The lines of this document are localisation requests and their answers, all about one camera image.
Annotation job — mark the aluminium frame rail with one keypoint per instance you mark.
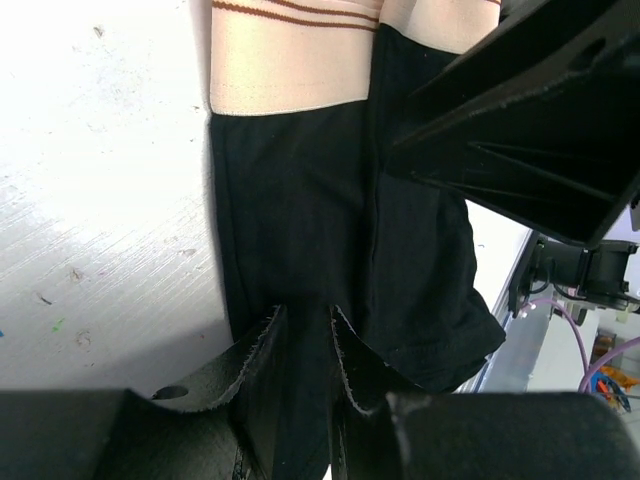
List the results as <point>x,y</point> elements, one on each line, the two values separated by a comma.
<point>510,367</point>

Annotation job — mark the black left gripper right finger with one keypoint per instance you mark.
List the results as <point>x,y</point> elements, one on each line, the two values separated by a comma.
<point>382,426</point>

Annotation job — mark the black underwear beige waistband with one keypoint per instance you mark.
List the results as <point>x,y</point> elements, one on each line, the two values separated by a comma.
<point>304,95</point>

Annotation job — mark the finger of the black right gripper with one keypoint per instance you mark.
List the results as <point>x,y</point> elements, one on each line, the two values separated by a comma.
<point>539,122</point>

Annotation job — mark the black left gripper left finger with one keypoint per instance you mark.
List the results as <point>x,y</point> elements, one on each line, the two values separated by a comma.
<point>220,422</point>

